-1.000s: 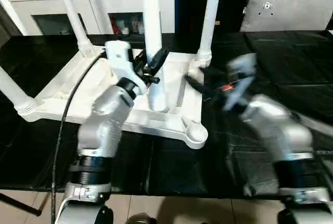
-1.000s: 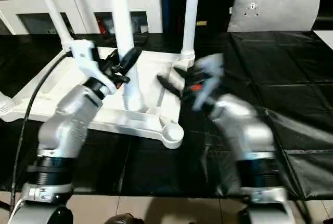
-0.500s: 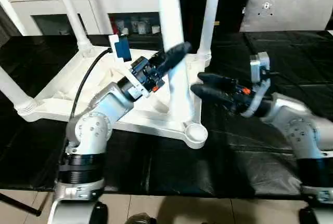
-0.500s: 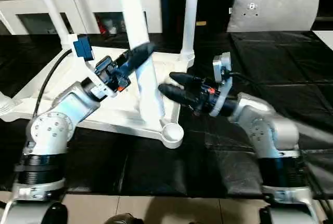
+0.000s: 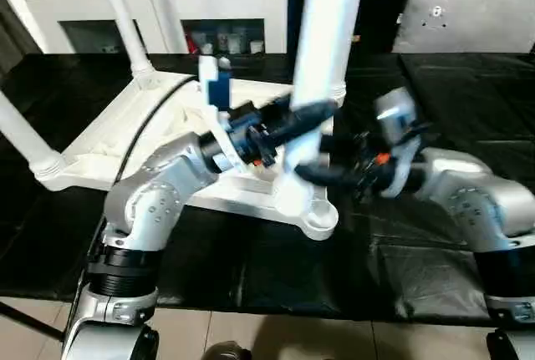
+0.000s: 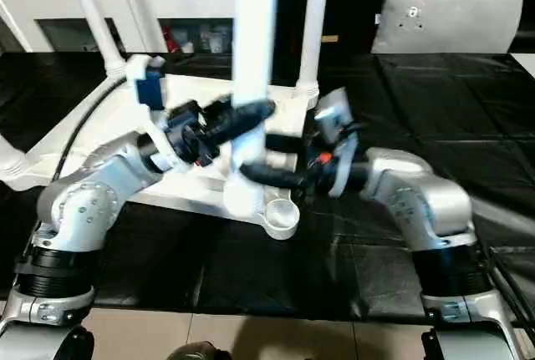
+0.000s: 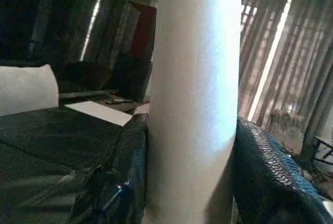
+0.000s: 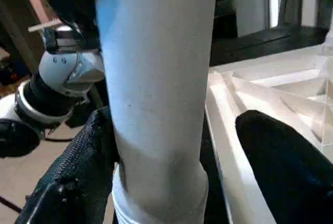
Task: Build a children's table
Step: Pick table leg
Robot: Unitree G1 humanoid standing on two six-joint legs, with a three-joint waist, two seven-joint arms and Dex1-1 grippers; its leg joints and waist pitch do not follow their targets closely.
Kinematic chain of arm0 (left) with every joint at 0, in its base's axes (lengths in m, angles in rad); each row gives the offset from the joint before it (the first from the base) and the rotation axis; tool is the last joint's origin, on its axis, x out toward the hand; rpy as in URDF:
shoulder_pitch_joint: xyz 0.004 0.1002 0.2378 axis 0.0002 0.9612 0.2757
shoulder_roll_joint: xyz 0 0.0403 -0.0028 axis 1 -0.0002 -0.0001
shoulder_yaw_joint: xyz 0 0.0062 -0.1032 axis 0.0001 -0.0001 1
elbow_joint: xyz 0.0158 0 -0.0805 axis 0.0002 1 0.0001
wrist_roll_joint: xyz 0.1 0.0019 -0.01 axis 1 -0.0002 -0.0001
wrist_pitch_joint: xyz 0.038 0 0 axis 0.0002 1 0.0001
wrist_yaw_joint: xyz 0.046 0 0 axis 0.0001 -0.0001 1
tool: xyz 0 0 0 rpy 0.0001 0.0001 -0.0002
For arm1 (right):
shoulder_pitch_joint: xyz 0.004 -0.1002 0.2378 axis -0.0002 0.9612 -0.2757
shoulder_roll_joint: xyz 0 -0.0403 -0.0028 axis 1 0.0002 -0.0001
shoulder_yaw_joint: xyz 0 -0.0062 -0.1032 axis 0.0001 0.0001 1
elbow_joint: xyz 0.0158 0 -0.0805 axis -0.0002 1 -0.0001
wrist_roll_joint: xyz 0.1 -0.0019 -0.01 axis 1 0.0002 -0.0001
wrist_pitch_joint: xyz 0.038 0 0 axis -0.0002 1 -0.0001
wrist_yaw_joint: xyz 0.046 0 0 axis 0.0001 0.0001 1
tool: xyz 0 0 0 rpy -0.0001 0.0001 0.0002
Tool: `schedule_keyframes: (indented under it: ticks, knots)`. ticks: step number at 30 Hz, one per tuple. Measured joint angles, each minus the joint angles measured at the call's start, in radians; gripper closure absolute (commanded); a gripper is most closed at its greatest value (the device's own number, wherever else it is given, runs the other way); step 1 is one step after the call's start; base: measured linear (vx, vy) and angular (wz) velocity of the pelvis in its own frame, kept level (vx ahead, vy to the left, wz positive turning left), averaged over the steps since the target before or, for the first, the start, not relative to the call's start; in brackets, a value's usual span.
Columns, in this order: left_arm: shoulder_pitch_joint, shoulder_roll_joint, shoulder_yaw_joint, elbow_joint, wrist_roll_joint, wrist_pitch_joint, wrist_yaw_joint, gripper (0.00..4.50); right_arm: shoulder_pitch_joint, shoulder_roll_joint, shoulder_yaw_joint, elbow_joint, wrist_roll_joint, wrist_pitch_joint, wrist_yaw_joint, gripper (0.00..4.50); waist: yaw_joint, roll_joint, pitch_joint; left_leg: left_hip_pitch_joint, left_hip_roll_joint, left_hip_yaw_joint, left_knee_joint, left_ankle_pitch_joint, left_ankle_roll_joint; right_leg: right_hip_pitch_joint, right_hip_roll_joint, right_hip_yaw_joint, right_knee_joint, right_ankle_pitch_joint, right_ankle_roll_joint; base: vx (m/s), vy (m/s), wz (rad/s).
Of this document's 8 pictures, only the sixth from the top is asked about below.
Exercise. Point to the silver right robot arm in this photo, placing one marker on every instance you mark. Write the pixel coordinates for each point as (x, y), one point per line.
(435, 218)

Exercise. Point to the white glass-door cabinet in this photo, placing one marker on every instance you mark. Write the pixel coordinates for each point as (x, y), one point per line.
(84, 5)

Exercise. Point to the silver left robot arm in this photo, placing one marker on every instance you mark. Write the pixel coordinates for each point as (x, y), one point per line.
(84, 210)

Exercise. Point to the black work mat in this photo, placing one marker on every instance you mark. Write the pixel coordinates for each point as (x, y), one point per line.
(468, 109)

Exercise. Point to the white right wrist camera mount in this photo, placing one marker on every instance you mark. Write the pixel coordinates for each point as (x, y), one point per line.
(334, 122)

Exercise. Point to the white plastic table top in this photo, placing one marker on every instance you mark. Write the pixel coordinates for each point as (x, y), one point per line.
(109, 126)

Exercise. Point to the white flat panel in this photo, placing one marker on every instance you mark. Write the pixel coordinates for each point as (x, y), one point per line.
(525, 61)

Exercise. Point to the grey cushion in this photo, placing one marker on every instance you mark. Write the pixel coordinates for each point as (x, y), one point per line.
(451, 13)

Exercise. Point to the black furniture with yellow label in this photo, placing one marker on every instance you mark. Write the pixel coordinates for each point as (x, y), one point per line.
(351, 1)

